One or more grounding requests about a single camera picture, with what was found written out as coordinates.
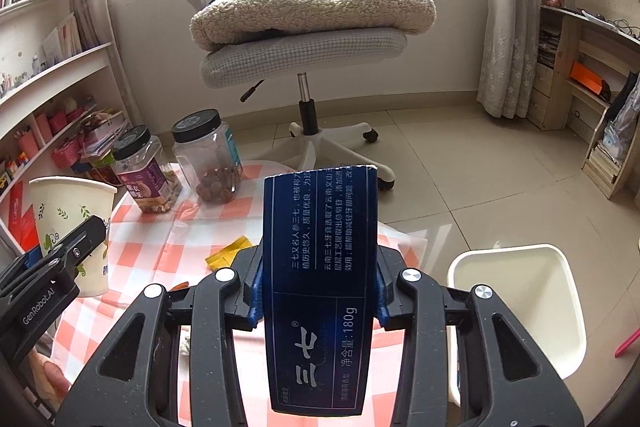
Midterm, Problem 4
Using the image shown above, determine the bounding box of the grey mesh office chair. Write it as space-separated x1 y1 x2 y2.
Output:
166 0 405 190

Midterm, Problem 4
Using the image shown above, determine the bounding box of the clear jar with black lid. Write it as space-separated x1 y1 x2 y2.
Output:
171 109 244 206

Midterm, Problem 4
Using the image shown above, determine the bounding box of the pink storage basket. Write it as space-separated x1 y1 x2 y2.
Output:
52 141 83 168

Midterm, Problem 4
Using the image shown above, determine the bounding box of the orange flat box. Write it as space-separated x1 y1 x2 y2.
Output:
570 61 612 100

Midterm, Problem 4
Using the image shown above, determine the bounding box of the purple-label nut jar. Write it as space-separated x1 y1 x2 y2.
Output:
111 125 183 214

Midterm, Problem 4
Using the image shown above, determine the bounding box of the dark blue cardboard box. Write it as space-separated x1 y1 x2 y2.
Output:
262 164 379 418

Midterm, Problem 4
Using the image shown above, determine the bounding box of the red gift box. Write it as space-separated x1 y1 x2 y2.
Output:
7 182 36 253

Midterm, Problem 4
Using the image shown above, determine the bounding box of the bag of papers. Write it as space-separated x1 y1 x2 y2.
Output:
80 109 131 182

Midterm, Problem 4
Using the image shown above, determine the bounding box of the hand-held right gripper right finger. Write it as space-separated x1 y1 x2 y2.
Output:
372 247 586 427

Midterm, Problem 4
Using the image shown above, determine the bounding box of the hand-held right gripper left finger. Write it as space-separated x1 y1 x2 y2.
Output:
55 244 266 427

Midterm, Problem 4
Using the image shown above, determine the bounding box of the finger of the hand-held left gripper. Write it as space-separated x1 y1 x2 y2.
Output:
0 248 56 293
47 216 108 279

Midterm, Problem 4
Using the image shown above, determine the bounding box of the white bookshelf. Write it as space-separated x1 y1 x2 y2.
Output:
0 0 136 258

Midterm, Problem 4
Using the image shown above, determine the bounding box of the wooden desk shelf unit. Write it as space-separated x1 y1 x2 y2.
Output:
527 0 640 200

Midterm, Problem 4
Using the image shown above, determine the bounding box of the orange checked tablecloth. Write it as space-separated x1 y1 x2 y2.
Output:
30 159 426 427

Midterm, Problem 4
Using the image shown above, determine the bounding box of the white leaf-print paper cup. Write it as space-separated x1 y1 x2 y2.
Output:
28 177 118 298

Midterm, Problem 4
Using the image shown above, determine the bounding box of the beige fleece blanket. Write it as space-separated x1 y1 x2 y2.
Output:
190 0 437 54

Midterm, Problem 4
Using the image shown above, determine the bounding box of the cream plastic waste bin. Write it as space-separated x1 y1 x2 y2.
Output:
446 244 587 408

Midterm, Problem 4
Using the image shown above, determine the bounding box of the red stool leg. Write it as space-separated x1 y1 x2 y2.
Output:
615 327 640 358

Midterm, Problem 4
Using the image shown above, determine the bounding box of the person's left hand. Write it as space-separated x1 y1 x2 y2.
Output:
27 349 71 403

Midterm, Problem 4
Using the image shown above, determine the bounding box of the yellow snack packet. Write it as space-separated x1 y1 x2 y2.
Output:
206 235 253 270

